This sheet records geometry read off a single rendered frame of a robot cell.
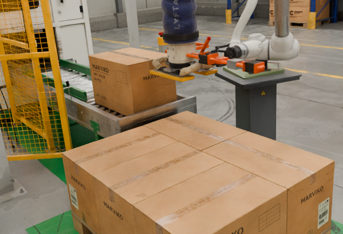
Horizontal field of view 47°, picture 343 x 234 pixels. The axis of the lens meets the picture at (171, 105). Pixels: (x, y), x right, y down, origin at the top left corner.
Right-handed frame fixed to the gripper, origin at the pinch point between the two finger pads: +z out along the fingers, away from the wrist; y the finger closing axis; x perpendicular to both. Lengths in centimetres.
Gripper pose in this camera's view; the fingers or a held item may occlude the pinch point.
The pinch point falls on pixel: (211, 58)
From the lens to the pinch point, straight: 233.2
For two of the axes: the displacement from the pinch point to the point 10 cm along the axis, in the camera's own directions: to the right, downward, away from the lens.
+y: 0.7, 9.5, 3.2
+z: -8.0, 2.5, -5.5
